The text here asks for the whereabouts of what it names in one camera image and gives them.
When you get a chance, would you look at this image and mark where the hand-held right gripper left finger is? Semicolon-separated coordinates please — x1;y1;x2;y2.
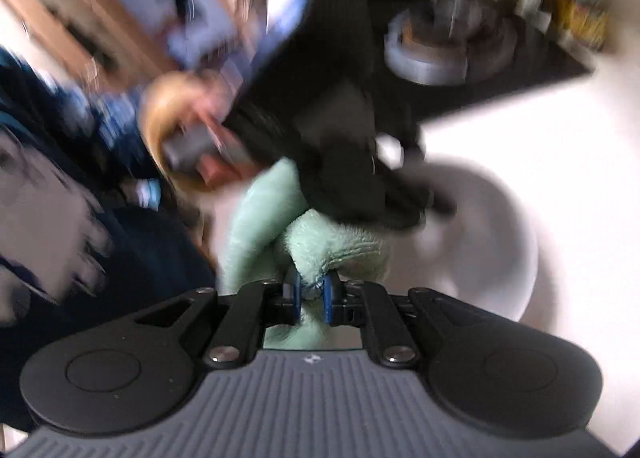
135;272;303;370

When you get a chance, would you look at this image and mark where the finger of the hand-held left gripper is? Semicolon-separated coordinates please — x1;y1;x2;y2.
382;170;457;229

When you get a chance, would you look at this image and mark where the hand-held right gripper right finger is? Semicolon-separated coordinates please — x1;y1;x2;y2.
322;272;501;368

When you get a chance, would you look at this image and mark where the white bowl with grey print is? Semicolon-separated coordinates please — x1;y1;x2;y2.
370;158;542;326

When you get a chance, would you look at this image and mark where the green cloth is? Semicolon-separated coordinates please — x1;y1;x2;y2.
219;158;397;351

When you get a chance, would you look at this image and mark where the person's left hand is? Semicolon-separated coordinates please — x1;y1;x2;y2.
140;70;261;191

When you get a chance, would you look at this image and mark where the gas burner with black grate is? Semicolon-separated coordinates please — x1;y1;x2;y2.
384;0;519;87

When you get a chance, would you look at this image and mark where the black glass gas cooktop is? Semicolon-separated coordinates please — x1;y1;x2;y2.
300;0;597;125

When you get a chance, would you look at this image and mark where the jar with yellow label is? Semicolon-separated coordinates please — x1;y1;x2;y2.
556;0;612;53

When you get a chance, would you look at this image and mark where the wooden cabinet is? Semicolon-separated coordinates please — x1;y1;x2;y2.
0;0;261;89

